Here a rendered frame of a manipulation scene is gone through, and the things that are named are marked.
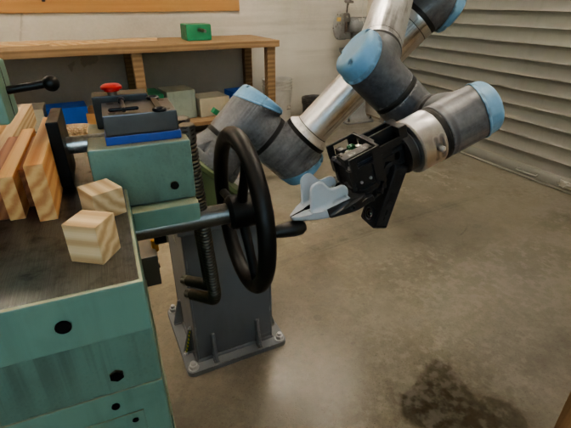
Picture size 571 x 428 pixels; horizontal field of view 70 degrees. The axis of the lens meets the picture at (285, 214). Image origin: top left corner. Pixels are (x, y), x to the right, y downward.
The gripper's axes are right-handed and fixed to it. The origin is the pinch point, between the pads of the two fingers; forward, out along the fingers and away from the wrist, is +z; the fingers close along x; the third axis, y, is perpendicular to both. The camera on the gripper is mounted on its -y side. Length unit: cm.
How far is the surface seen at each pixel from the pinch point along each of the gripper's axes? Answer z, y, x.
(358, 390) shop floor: -4, -90, -26
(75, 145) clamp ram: 23.8, 20.6, -12.5
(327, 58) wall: -172, -86, -352
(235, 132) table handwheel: 2.5, 13.1, -9.5
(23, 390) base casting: 38.4, 5.0, 11.0
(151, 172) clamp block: 16.2, 14.3, -6.7
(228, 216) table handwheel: 9.2, 0.7, -9.3
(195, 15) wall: -59, -2, -344
